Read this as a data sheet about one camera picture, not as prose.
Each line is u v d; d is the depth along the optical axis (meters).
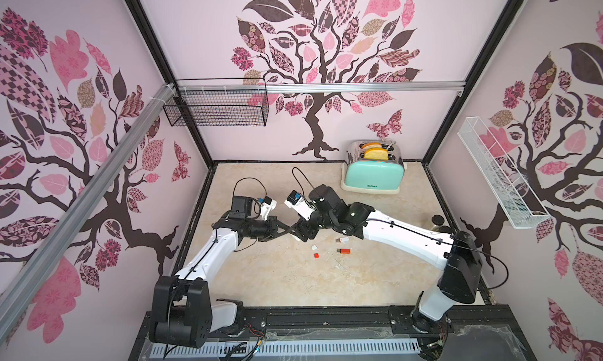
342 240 0.92
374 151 0.96
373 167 0.98
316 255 0.88
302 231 0.65
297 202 0.65
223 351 0.70
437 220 0.87
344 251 0.90
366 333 0.72
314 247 0.90
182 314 0.41
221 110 1.22
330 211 0.57
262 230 0.72
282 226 0.78
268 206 0.77
